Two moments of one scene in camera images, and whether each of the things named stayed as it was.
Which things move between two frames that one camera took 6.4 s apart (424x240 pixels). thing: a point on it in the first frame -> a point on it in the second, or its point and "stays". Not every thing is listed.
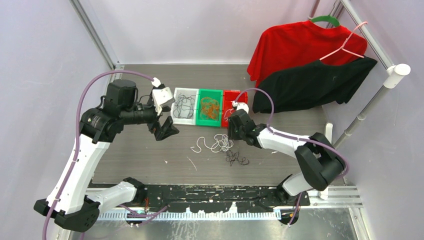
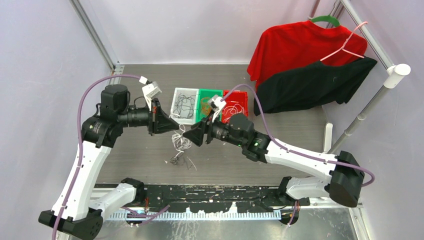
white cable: (230, 109) stays
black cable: (184, 106) stays
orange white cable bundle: (222, 143) -> (180, 141)
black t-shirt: (325, 82) stays
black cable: (184, 108) stays
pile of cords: (232, 158) -> (174, 160)
